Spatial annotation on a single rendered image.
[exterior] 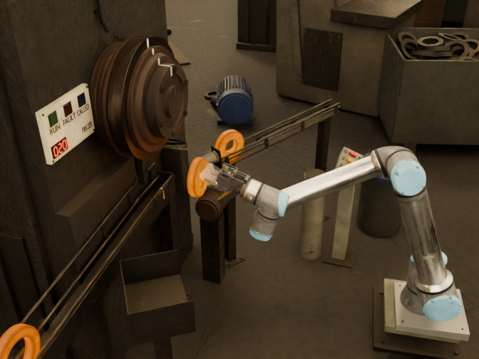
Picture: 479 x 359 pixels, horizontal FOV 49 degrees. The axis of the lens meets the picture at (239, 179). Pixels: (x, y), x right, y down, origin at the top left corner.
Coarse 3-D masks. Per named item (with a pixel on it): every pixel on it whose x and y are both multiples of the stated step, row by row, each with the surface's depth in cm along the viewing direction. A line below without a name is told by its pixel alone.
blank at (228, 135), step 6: (222, 132) 250; (228, 132) 249; (234, 132) 251; (222, 138) 248; (228, 138) 250; (234, 138) 252; (240, 138) 255; (216, 144) 250; (222, 144) 250; (234, 144) 257; (240, 144) 257; (222, 150) 251; (228, 150) 257; (234, 150) 256; (222, 156) 253
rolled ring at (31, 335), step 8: (16, 328) 148; (24, 328) 150; (32, 328) 154; (8, 336) 145; (16, 336) 147; (24, 336) 150; (32, 336) 154; (0, 344) 143; (8, 344) 144; (32, 344) 155; (40, 344) 159; (0, 352) 142; (8, 352) 144; (24, 352) 157; (32, 352) 156
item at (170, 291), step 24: (120, 264) 178; (144, 264) 183; (168, 264) 186; (144, 288) 184; (168, 288) 184; (144, 312) 160; (168, 312) 163; (192, 312) 166; (144, 336) 165; (168, 336) 168
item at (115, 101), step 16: (128, 48) 184; (144, 48) 186; (128, 64) 178; (112, 80) 179; (128, 80) 179; (112, 96) 179; (112, 112) 181; (112, 128) 184; (128, 128) 185; (128, 144) 187
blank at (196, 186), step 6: (192, 162) 201; (198, 162) 201; (204, 162) 206; (192, 168) 200; (198, 168) 200; (204, 168) 206; (192, 174) 199; (198, 174) 201; (192, 180) 199; (198, 180) 202; (192, 186) 199; (198, 186) 203; (204, 186) 209; (192, 192) 202; (198, 192) 204
